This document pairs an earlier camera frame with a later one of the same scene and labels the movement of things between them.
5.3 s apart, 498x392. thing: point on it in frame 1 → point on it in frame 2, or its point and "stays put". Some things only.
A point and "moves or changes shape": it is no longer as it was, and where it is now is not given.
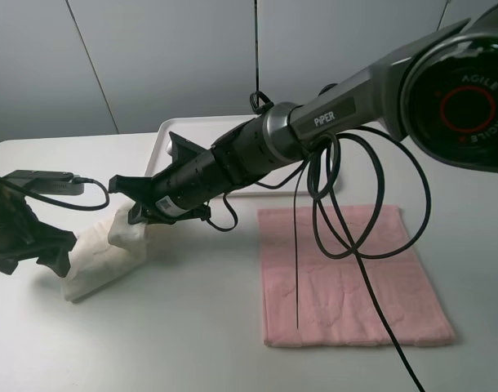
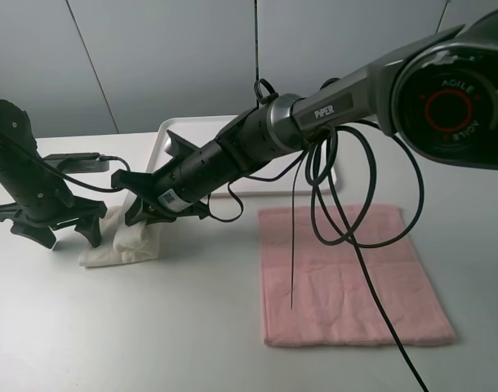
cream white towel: x=104 y=251 moves or changes shape
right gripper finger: x=135 y=215 stays put
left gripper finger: x=60 y=261 → x=89 y=226
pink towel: x=310 y=297 stays put
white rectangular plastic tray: x=322 y=171 stays put
